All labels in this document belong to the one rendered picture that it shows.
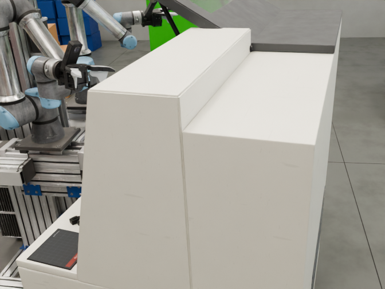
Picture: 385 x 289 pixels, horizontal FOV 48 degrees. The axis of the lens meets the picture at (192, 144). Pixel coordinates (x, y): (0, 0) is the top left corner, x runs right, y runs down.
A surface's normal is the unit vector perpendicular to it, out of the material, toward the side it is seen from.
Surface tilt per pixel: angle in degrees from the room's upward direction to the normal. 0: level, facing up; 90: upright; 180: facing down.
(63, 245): 0
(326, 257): 0
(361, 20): 90
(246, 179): 90
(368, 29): 90
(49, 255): 0
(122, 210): 90
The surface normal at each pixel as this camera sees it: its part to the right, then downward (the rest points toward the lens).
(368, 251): -0.05, -0.90
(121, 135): -0.33, 0.43
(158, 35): -0.03, 0.44
